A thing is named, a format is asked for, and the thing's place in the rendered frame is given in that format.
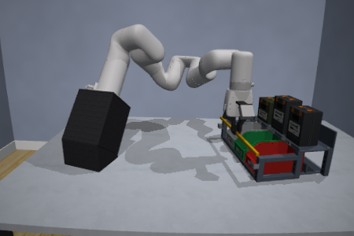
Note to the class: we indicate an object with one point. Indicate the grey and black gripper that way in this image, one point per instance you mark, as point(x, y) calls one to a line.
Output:
point(231, 108)

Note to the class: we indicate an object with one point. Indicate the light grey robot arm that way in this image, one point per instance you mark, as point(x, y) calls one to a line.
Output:
point(150, 53)

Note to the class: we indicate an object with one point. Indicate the dark grey metal shelf rack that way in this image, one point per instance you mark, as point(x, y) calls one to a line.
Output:
point(326, 143)

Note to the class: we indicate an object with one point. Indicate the yellow bar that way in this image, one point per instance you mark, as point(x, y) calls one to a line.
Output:
point(241, 138)

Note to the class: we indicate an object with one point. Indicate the grey open bin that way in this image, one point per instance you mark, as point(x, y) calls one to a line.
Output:
point(247, 126)

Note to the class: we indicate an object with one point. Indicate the red bin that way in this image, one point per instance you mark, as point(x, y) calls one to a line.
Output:
point(271, 148)

